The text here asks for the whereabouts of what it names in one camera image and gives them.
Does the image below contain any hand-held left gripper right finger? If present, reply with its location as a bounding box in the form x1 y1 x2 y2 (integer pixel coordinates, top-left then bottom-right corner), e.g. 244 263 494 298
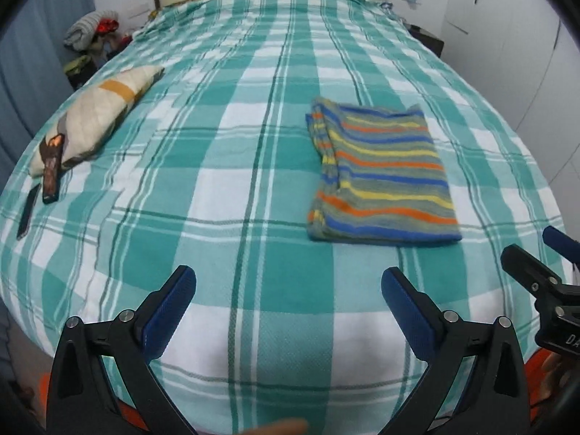
376 267 531 435

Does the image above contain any dark wooden nightstand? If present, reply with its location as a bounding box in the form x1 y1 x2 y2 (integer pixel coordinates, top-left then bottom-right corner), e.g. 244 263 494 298
405 22 445 57

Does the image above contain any blue curtain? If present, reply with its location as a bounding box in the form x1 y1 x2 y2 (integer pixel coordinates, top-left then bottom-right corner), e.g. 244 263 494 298
0 0 96 164

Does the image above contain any black phone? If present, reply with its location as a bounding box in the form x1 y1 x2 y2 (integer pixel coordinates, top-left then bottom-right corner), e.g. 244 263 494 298
17 184 41 240

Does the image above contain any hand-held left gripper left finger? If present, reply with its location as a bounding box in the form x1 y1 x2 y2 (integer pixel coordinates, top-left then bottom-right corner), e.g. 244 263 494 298
45 265 200 435

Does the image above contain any dark green cloth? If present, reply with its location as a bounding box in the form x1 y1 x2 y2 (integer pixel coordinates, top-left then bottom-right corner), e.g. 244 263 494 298
63 54 96 76

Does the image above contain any white wardrobe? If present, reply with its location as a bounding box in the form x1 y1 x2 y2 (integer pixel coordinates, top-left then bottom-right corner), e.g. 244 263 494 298
442 0 580 191

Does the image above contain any green white plaid blanket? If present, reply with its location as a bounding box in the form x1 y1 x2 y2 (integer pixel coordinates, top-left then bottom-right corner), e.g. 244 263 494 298
0 0 567 435

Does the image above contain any striped knitted sweater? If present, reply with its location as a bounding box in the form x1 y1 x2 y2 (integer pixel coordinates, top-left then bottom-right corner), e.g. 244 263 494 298
304 96 463 246

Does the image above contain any cream orange printed pillow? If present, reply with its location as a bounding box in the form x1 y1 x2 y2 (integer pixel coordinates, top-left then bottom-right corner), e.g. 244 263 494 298
28 66 166 204

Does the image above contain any person's right hand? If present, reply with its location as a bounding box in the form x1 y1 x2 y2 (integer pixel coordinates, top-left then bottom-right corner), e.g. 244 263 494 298
541 351 569 399

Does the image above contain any grey knitted cloth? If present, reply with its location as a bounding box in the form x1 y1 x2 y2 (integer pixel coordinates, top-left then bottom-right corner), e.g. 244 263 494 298
63 11 121 48

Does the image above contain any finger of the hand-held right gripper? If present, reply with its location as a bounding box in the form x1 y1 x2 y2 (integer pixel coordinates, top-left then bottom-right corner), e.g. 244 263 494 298
501 244 563 302
543 225 580 268

